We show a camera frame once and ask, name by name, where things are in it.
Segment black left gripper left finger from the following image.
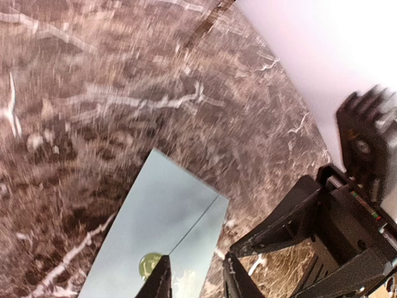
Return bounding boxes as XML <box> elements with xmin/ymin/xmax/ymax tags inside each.
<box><xmin>136</xmin><ymin>255</ymin><xmax>172</xmax><ymax>298</ymax></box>

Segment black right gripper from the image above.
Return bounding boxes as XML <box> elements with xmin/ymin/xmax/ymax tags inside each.
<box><xmin>230</xmin><ymin>164</ymin><xmax>396</xmax><ymax>297</ymax></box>

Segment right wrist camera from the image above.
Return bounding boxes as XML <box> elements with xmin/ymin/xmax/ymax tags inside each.
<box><xmin>336</xmin><ymin>85</ymin><xmax>396</xmax><ymax>204</ymax></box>

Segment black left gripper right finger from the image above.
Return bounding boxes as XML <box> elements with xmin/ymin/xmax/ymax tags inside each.
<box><xmin>223</xmin><ymin>252</ymin><xmax>264</xmax><ymax>298</ymax></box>

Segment round green gold seal sticker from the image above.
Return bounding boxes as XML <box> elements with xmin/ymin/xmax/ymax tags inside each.
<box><xmin>138</xmin><ymin>253</ymin><xmax>162</xmax><ymax>281</ymax></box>

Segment light blue paper envelope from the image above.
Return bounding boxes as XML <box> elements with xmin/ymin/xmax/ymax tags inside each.
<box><xmin>79</xmin><ymin>150</ymin><xmax>229</xmax><ymax>297</ymax></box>

